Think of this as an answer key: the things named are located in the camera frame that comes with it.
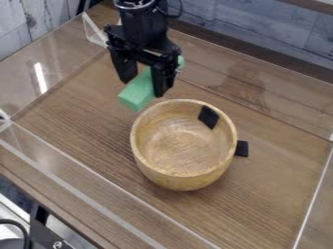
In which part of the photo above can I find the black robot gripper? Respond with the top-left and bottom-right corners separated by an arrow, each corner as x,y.
104,1 -> 182,97

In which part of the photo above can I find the green rectangular stick block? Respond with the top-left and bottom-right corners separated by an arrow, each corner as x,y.
118,54 -> 187,114

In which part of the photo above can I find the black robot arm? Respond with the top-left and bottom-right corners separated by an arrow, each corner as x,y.
104,0 -> 183,97

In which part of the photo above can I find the black patch inside bowl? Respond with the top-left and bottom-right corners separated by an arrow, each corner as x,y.
198,105 -> 219,129

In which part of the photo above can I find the round wooden bowl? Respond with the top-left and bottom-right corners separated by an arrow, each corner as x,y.
130,99 -> 238,192

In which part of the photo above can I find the black patch on table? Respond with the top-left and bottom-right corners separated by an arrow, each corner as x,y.
234,140 -> 250,157

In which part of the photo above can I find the clear acrylic corner bracket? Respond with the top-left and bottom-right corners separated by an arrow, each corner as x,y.
82,12 -> 108,48

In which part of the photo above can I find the clear acrylic enclosure wall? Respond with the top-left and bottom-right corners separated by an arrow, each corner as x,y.
0,112 -> 219,249

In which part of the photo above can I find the black metal table frame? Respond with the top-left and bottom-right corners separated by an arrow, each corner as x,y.
29,203 -> 90,249

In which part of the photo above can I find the black cable lower left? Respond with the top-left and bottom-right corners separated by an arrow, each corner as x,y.
0,218 -> 32,249

